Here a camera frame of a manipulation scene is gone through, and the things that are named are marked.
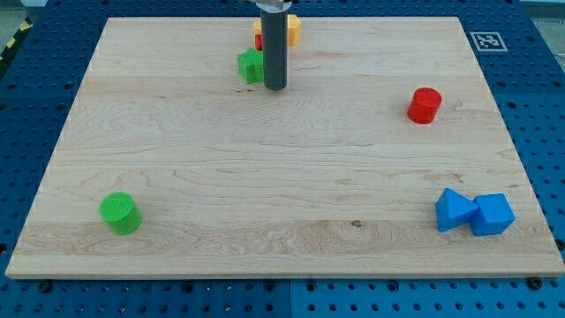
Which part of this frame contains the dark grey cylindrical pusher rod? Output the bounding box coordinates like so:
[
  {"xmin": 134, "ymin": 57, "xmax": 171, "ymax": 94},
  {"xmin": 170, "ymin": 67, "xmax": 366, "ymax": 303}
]
[{"xmin": 260, "ymin": 10, "xmax": 288, "ymax": 91}]

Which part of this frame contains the silver metal rod mount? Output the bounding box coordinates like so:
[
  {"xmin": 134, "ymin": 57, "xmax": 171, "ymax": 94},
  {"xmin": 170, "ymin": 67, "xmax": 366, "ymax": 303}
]
[{"xmin": 254, "ymin": 0, "xmax": 292, "ymax": 11}]

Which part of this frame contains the yellow hexagon block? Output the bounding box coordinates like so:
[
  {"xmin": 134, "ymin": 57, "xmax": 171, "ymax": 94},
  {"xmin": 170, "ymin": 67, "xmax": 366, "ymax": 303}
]
[{"xmin": 252, "ymin": 14, "xmax": 302, "ymax": 50}]

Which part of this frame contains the small red block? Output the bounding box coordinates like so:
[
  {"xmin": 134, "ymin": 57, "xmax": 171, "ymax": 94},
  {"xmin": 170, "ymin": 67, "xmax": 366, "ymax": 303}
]
[{"xmin": 254, "ymin": 34, "xmax": 263, "ymax": 51}]

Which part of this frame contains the green star block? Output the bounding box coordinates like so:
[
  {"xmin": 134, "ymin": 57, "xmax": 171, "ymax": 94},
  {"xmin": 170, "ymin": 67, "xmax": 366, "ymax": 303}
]
[{"xmin": 237, "ymin": 48, "xmax": 264, "ymax": 84}]

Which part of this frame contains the light wooden board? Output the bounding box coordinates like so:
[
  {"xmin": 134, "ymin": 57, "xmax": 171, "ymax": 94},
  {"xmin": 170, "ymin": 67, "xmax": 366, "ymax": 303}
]
[{"xmin": 6, "ymin": 17, "xmax": 564, "ymax": 280}]

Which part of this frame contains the red cylinder block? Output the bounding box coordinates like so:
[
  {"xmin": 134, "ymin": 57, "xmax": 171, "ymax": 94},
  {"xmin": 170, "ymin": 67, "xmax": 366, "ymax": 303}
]
[{"xmin": 407, "ymin": 87, "xmax": 442, "ymax": 125}]

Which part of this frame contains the white fiducial marker tag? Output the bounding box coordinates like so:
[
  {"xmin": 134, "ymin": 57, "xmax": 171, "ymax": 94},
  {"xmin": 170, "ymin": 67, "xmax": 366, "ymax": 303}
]
[{"xmin": 470, "ymin": 31, "xmax": 508, "ymax": 52}]

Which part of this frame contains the green cylinder block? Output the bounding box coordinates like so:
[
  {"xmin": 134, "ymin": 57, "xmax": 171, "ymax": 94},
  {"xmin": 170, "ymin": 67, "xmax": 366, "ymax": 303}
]
[{"xmin": 99, "ymin": 192, "xmax": 142, "ymax": 236}]

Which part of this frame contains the black yellow hazard tape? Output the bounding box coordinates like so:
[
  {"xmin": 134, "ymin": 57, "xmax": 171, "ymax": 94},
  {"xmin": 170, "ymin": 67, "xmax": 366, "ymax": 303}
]
[{"xmin": 1, "ymin": 17, "xmax": 33, "ymax": 63}]

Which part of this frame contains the blue triangle block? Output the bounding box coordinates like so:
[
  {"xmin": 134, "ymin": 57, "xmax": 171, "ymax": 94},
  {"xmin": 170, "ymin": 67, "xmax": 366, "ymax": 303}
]
[{"xmin": 435, "ymin": 188, "xmax": 478, "ymax": 232}]

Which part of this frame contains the blue cube block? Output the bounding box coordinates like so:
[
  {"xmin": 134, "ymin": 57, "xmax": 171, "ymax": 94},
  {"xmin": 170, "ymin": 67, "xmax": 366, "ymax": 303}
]
[{"xmin": 470, "ymin": 193, "xmax": 516, "ymax": 237}]

